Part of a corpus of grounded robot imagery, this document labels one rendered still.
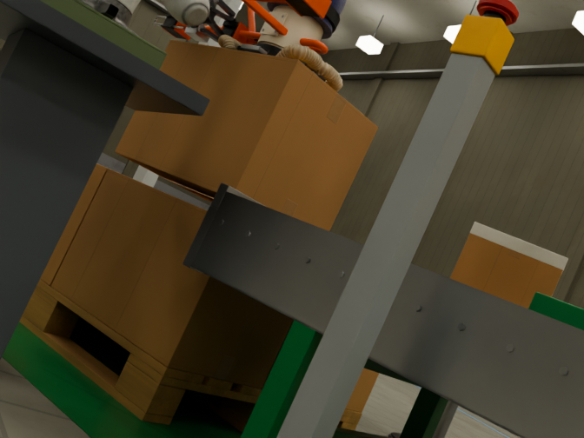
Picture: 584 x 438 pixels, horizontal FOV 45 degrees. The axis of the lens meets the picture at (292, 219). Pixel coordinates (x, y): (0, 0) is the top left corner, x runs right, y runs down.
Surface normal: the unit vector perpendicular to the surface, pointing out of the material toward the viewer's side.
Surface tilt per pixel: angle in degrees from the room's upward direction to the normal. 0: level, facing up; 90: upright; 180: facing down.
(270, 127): 90
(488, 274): 90
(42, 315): 90
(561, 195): 90
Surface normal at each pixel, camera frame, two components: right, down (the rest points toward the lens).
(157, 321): -0.56, -0.33
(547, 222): -0.77, -0.40
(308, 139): 0.67, 0.26
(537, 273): -0.29, -0.21
